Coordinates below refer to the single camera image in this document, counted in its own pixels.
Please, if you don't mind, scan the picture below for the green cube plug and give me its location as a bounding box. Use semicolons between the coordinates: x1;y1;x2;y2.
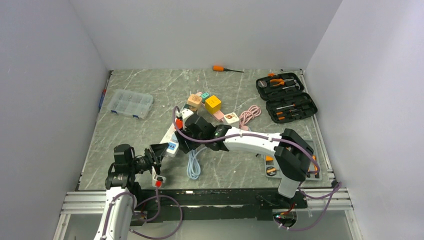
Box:
183;104;198;113

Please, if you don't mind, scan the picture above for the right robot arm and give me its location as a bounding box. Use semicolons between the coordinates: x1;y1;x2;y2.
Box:
175;114;320;208

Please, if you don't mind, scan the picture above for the teal small plug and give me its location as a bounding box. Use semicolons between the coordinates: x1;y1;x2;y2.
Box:
200;92;211;101

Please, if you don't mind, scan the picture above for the yellow cube plug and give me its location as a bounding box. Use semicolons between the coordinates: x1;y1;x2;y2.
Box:
204;95;222;115

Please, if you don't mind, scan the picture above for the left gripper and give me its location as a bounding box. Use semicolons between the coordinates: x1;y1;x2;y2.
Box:
128;143;168;176

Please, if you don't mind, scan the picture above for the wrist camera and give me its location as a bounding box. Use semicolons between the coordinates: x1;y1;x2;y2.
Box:
151;167;166;189
175;108;194;122

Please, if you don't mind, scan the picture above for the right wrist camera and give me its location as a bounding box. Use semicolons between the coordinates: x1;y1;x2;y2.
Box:
175;108;194;122

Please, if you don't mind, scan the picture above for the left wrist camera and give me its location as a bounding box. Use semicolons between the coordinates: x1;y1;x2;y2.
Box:
151;167;166;189

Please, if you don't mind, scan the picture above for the blue pen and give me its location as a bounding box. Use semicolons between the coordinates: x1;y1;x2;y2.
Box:
98;79;109;111

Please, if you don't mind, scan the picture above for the pink power strip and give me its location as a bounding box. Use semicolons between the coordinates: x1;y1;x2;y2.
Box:
202;100;224;122

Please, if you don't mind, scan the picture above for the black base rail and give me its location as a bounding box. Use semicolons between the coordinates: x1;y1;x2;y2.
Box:
135;188;308;223

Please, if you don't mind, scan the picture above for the white power strip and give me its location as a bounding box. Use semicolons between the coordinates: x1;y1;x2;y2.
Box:
160;124;179;158

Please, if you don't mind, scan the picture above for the clear screw box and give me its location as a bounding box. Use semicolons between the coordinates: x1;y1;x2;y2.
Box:
107;89;154;119

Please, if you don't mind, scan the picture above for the white cube plug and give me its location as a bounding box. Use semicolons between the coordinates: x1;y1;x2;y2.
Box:
223;112;240;128

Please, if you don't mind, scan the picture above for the black tool case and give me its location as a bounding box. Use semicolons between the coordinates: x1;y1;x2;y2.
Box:
255;72;318;124

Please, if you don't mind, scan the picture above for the orange screwdriver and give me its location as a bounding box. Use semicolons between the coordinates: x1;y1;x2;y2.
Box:
212;65;244;73

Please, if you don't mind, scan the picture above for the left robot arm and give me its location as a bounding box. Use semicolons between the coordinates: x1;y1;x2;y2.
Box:
94;143;169;240

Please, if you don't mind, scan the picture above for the red cube plug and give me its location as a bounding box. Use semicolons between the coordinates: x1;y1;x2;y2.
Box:
175;118;184;130

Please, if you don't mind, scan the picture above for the grey tool tray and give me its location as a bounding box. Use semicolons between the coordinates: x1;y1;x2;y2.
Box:
263;139;323;181

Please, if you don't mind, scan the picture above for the light blue cable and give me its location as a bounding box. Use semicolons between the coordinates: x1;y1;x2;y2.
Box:
186;147;208;181

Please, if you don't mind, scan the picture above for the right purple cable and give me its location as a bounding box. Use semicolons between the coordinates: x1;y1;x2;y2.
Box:
172;105;343;232

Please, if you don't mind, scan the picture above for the beige cube plug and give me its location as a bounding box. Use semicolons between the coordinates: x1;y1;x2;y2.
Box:
186;94;203;109

